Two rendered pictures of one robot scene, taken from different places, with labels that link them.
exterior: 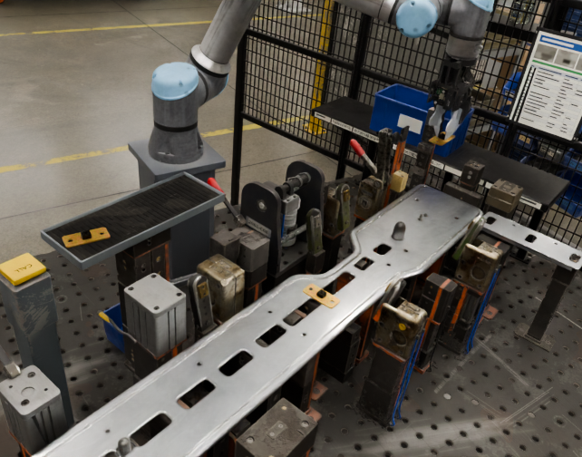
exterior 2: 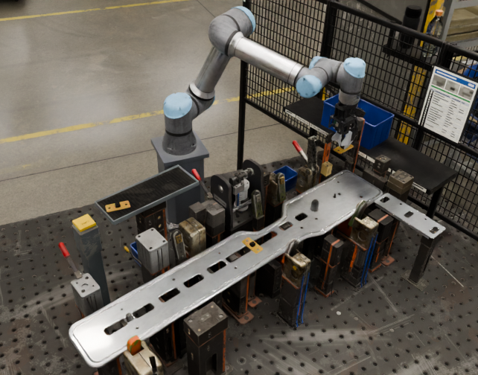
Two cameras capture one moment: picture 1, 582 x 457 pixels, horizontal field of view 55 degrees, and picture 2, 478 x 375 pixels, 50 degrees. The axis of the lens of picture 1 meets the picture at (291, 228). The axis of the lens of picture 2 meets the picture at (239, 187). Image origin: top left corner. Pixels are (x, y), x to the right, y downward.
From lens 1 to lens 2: 75 cm
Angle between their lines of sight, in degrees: 11
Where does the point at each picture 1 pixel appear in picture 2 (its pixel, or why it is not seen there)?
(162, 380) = (153, 286)
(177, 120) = (178, 129)
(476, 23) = (352, 85)
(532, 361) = (406, 296)
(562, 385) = (421, 314)
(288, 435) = (211, 320)
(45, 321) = (95, 250)
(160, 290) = (154, 238)
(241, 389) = (193, 295)
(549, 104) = (443, 117)
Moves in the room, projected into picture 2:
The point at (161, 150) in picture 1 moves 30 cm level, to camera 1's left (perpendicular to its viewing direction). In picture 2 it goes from (169, 146) to (104, 136)
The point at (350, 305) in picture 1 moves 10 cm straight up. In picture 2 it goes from (268, 252) to (270, 232)
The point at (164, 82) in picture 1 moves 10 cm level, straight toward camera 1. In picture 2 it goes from (170, 108) to (167, 121)
